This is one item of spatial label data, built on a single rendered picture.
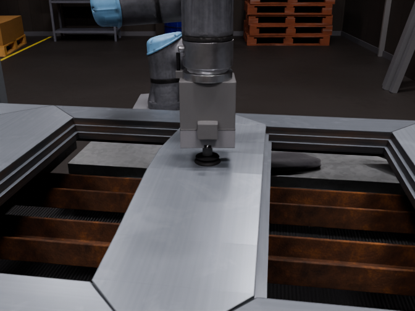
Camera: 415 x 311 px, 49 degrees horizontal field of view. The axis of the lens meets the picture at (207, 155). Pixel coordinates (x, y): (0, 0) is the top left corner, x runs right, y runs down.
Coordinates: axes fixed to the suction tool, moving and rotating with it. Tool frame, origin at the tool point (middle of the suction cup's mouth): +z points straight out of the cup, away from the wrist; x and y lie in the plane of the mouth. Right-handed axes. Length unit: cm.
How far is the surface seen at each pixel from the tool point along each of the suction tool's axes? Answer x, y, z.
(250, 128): 22.6, 9.2, 1.2
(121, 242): -20.1, -10.7, 0.9
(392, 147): 18.0, 37.8, 3.7
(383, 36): 576, 248, 63
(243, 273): -26.0, 3.9, 1.2
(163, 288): -28.1, -4.9, 1.5
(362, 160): 49, 44, 20
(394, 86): 376, 189, 83
